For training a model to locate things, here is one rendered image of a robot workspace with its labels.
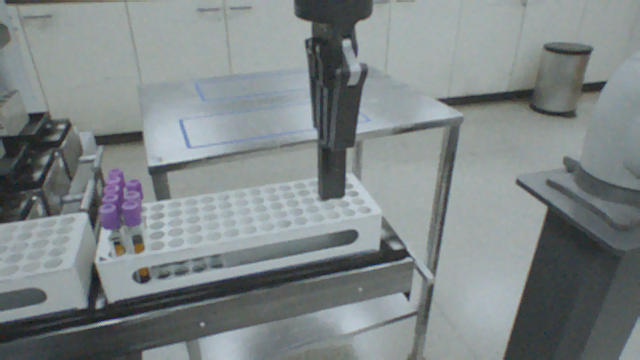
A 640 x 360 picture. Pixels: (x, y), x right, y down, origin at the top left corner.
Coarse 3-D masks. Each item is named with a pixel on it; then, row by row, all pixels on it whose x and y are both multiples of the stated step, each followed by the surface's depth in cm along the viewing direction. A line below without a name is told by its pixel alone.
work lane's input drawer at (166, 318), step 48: (384, 240) 53; (96, 288) 46; (192, 288) 46; (240, 288) 48; (288, 288) 48; (336, 288) 50; (384, 288) 53; (0, 336) 42; (48, 336) 42; (96, 336) 44; (144, 336) 45; (192, 336) 47
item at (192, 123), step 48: (144, 96) 98; (192, 96) 98; (240, 96) 98; (288, 96) 98; (384, 96) 98; (144, 144) 76; (192, 144) 76; (240, 144) 76; (288, 144) 77; (432, 240) 103; (432, 288) 111; (240, 336) 108; (288, 336) 108; (336, 336) 108
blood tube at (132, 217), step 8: (128, 208) 40; (136, 208) 41; (128, 216) 41; (136, 216) 41; (128, 224) 41; (136, 224) 41; (128, 232) 42; (136, 232) 42; (136, 240) 42; (136, 248) 43; (144, 248) 44; (136, 272) 45; (144, 272) 45; (144, 280) 45
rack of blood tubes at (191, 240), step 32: (224, 192) 53; (256, 192) 54; (288, 192) 54; (352, 192) 54; (160, 224) 48; (192, 224) 48; (224, 224) 48; (256, 224) 48; (288, 224) 49; (320, 224) 48; (352, 224) 49; (96, 256) 43; (128, 256) 43; (160, 256) 44; (192, 256) 45; (224, 256) 49; (256, 256) 52; (288, 256) 49; (320, 256) 50; (128, 288) 44; (160, 288) 45
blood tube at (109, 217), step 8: (104, 208) 41; (112, 208) 41; (104, 216) 40; (112, 216) 40; (104, 224) 41; (112, 224) 41; (112, 232) 41; (120, 232) 42; (112, 240) 42; (120, 240) 42; (112, 248) 42; (120, 248) 42; (112, 256) 43; (120, 256) 43
